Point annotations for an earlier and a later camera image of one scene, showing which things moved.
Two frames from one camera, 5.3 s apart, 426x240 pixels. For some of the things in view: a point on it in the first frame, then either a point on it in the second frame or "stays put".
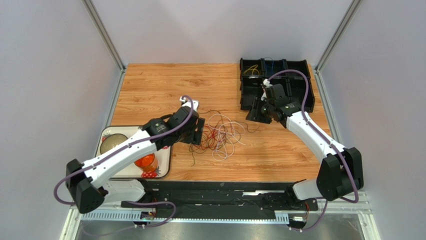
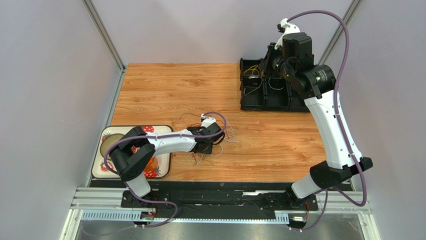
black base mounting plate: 219,200 stays put
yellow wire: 254,67 stays put
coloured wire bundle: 220,133 → 194,158
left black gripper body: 187,136 → 209,150
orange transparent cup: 147,163 stays put
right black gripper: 258,111 → 270,57
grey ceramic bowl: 111,140 stays put
